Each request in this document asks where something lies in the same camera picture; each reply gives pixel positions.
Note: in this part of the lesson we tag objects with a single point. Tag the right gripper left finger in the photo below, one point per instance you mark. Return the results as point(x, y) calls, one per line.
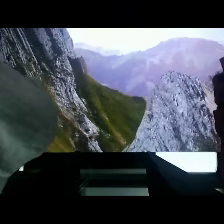
point(50, 176)

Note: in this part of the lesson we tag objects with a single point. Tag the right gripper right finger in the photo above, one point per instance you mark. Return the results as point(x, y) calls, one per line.
point(173, 181)

